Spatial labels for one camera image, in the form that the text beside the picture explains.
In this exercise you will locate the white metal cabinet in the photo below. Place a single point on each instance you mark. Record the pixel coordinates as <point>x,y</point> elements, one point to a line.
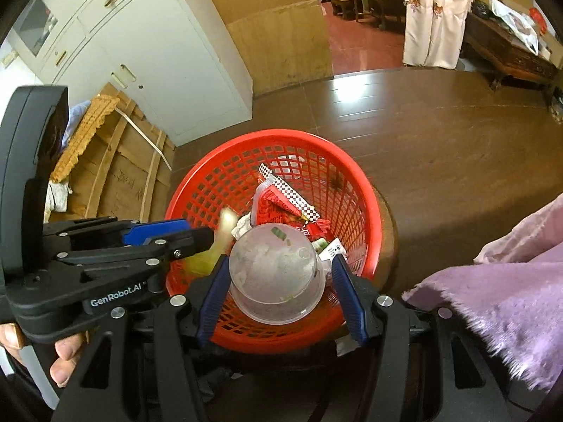
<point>176,66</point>

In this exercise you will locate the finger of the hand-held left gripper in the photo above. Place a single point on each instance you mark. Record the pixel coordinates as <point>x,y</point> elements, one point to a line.
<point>154,231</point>
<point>184,246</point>

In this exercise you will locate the person's left hand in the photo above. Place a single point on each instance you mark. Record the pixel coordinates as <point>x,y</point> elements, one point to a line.
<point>66,360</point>

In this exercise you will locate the checkered paper strip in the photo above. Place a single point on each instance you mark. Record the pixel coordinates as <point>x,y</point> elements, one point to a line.
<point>290,193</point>

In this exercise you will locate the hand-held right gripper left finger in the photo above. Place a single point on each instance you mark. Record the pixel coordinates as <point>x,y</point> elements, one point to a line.
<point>213,303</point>

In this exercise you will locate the beige wall switch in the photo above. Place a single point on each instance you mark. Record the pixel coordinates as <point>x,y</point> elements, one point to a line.
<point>9,58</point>

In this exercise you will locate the yellow fringed cloth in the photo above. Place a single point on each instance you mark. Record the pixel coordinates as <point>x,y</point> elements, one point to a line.
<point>83,136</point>

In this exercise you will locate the light blue cloth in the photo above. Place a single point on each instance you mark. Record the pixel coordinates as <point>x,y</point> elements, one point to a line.
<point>77,116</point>

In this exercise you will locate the clear plastic cup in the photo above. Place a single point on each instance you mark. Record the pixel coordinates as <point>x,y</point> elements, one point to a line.
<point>275,272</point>

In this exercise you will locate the green wrapper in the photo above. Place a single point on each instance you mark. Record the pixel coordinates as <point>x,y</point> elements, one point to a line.
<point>321,245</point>

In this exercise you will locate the cardboard box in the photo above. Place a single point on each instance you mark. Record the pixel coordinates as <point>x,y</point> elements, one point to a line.
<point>545,48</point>

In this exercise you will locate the white cloth bundle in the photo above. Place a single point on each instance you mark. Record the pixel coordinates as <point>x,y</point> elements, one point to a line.
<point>59,195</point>

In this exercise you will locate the purple fleece blanket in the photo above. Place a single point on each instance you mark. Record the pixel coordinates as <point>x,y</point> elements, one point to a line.
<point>506,303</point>

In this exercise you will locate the carved wooden chest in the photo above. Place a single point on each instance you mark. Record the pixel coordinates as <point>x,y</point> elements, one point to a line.
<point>501,48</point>

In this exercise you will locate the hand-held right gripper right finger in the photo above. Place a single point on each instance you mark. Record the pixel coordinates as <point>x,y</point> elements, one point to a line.
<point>349,299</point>

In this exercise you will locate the white paper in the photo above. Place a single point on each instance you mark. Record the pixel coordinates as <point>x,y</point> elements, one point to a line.
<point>243,227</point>

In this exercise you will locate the floral curtain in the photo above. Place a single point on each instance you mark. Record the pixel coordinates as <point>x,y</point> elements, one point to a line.
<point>433,17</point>

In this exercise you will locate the white plastic bag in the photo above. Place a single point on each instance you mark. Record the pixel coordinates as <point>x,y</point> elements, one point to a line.
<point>514,22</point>

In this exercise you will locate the red plastic basket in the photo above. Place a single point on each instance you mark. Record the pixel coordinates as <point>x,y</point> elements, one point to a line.
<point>281,133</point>

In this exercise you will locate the red wall ornament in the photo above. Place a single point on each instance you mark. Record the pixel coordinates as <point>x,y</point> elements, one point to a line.
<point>537,20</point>

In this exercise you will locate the wooden boards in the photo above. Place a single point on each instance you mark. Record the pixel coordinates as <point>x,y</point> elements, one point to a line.
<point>123,176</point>

